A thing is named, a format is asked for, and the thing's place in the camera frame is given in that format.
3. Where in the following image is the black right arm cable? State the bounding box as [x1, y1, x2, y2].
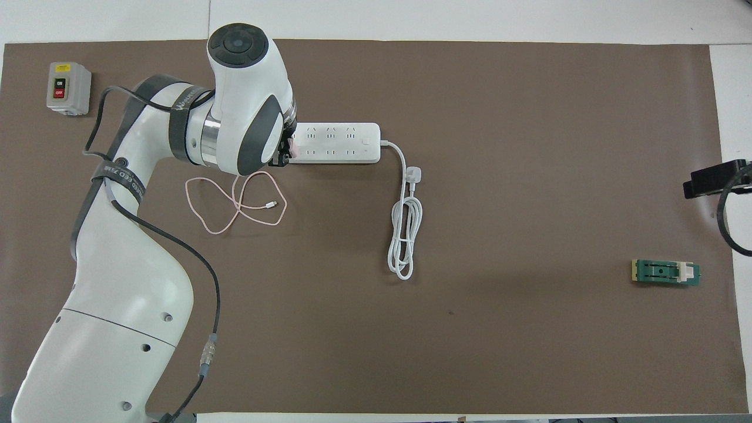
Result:
[712, 167, 752, 257]

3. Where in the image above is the green knife switch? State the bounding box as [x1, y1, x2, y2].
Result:
[631, 258, 701, 288]

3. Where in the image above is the pink charging cable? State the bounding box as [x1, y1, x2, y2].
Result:
[185, 170, 288, 235]

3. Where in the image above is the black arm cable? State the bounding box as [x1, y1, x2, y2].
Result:
[712, 167, 752, 257]
[69, 85, 221, 423]

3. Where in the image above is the brown table mat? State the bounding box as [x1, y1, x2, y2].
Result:
[0, 39, 750, 415]

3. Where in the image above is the white power strip cord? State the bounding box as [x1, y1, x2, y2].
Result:
[379, 139, 424, 281]

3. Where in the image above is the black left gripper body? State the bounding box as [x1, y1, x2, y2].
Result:
[268, 115, 298, 168]

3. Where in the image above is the white power strip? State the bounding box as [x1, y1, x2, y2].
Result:
[291, 122, 382, 165]

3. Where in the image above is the grey on-off switch box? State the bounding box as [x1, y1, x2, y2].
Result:
[46, 62, 92, 116]

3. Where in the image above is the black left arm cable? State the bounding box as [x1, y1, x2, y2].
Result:
[69, 85, 221, 423]

